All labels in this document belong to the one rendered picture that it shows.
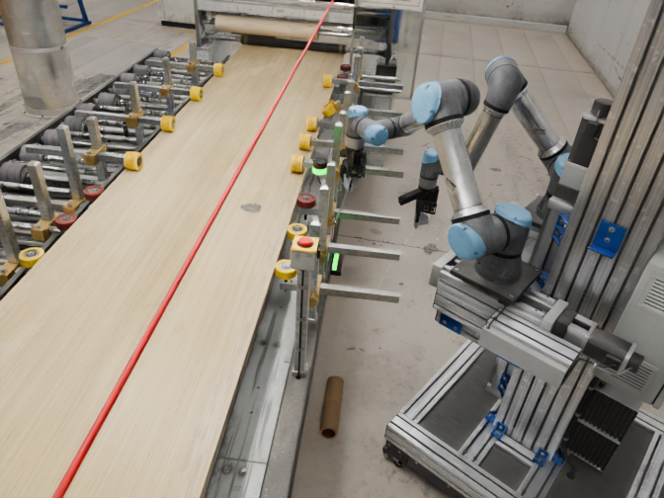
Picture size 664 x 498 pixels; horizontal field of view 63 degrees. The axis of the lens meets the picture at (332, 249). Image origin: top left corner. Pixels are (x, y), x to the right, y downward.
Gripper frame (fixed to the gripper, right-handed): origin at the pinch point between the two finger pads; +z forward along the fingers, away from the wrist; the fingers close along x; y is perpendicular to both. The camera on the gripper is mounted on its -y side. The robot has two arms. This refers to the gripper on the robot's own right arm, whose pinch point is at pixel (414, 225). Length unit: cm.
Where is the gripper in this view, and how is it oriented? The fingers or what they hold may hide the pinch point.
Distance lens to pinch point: 239.5
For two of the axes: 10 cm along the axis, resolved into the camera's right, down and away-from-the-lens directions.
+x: 1.1, -5.6, 8.2
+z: -0.6, 8.2, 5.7
